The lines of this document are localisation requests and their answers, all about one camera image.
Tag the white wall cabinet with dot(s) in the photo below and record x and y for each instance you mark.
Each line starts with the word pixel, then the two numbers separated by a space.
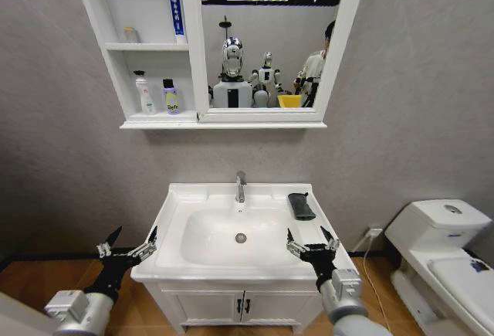
pixel 193 42

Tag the chrome toilet flush button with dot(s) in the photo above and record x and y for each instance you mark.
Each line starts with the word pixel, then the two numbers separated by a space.
pixel 451 208

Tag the white ceramic washbasin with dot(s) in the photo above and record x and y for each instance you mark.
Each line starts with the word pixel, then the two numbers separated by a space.
pixel 216 235

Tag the chrome faucet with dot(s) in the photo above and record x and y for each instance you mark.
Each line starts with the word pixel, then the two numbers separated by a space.
pixel 241 187

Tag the cabinet mirror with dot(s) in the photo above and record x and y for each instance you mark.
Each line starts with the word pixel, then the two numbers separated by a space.
pixel 270 34

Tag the white wall socket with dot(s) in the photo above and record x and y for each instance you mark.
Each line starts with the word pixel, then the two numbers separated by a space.
pixel 373 233

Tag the purple yellow bottle black cap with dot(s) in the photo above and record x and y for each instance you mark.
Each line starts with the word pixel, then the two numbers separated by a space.
pixel 172 100

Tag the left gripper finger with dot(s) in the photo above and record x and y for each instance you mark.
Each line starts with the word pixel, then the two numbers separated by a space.
pixel 106 249
pixel 146 252

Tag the dark grey folded towel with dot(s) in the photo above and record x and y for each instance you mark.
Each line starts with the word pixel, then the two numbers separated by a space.
pixel 301 206

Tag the person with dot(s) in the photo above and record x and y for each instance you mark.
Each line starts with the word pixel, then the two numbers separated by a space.
pixel 314 69

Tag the round metal drain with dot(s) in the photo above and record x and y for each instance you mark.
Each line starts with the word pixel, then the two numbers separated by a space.
pixel 240 237

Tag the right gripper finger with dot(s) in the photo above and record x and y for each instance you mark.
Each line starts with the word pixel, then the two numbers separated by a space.
pixel 298 250
pixel 332 245

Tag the white bottle black cap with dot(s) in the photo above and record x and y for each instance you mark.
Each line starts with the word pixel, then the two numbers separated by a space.
pixel 146 98

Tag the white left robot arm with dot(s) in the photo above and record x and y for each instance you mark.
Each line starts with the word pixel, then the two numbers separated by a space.
pixel 79 313

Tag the white vanity cabinet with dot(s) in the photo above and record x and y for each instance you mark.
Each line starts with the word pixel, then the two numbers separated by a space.
pixel 204 305

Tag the white toilet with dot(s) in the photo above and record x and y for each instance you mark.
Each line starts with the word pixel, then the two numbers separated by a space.
pixel 440 235

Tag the yellow bin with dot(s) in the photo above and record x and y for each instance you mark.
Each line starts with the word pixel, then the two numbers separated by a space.
pixel 289 101

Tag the small pale jar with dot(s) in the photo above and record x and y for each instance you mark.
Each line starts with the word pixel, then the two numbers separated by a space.
pixel 131 35

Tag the small white humanoid robot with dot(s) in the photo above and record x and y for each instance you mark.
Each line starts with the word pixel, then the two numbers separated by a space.
pixel 265 75

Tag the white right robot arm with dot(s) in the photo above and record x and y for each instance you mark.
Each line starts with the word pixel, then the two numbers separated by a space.
pixel 343 305

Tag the blue white toothpaste tube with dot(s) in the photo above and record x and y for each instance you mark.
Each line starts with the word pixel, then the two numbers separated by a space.
pixel 175 7

